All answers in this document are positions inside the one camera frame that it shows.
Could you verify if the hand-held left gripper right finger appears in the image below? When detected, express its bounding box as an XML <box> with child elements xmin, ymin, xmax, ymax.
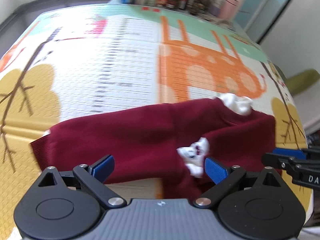
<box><xmin>193</xmin><ymin>156</ymin><xmax>284</xmax><ymax>208</ymax></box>

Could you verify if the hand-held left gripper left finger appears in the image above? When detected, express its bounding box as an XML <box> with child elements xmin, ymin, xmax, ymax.
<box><xmin>37</xmin><ymin>154</ymin><xmax>127</xmax><ymax>209</ymax></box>

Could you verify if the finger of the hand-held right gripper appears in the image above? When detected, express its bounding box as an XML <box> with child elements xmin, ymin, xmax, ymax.
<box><xmin>273</xmin><ymin>148</ymin><xmax>307</xmax><ymax>156</ymax></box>
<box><xmin>261</xmin><ymin>152</ymin><xmax>320</xmax><ymax>188</ymax></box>

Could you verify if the maroon cat-print sweater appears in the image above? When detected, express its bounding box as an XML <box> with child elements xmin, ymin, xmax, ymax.
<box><xmin>30</xmin><ymin>94</ymin><xmax>283</xmax><ymax>200</ymax></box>

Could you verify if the green chair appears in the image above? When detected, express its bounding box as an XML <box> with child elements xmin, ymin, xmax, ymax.
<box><xmin>281</xmin><ymin>69</ymin><xmax>320</xmax><ymax>98</ymax></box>

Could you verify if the printed foam play mat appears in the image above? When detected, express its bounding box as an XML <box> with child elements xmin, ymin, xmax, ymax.
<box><xmin>0</xmin><ymin>4</ymin><xmax>314</xmax><ymax>240</ymax></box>

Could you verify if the blue door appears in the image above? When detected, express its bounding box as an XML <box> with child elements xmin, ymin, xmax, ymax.
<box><xmin>232</xmin><ymin>0</ymin><xmax>302</xmax><ymax>43</ymax></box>

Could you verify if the pink cylinder cup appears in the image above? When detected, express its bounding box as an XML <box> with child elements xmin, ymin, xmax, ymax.
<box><xmin>220</xmin><ymin>0</ymin><xmax>238</xmax><ymax>22</ymax></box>

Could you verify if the grey wall rail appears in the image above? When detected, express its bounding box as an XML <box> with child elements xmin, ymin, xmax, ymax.
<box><xmin>0</xmin><ymin>0</ymin><xmax>122</xmax><ymax>32</ymax></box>

